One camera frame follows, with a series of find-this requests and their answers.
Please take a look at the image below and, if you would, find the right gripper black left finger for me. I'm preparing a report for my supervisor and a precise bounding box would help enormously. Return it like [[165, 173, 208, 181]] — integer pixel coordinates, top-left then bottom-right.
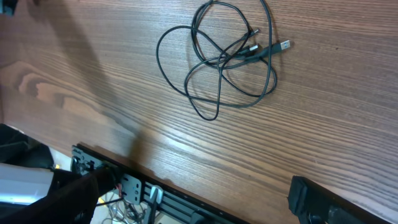
[[1, 169, 117, 224]]

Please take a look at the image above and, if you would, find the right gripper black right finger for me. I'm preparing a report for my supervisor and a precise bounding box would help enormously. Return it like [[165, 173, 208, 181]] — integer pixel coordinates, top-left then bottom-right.
[[287, 175, 391, 224]]

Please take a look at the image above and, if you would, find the black cable bundle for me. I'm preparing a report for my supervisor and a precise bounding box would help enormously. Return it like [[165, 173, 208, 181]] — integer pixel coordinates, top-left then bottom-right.
[[155, 0, 292, 121]]

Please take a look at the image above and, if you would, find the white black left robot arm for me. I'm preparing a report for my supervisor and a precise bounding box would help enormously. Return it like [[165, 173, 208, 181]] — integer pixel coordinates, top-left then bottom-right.
[[1, 124, 54, 217]]

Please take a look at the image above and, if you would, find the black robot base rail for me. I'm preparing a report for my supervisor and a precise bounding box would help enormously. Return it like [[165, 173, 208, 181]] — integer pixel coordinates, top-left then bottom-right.
[[71, 144, 245, 224]]

